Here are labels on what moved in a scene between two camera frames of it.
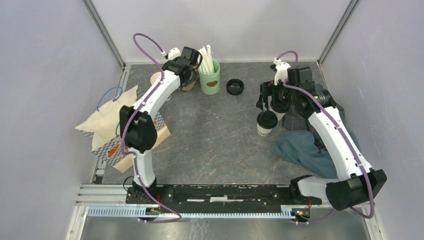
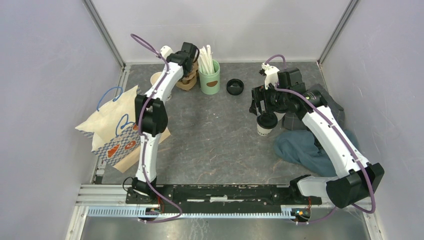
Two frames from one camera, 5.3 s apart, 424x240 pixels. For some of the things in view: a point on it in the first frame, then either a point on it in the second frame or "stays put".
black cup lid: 267,119 stays put
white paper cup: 262,131 stays put
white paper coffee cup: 279,115 stays put
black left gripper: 195,76 to 183,76
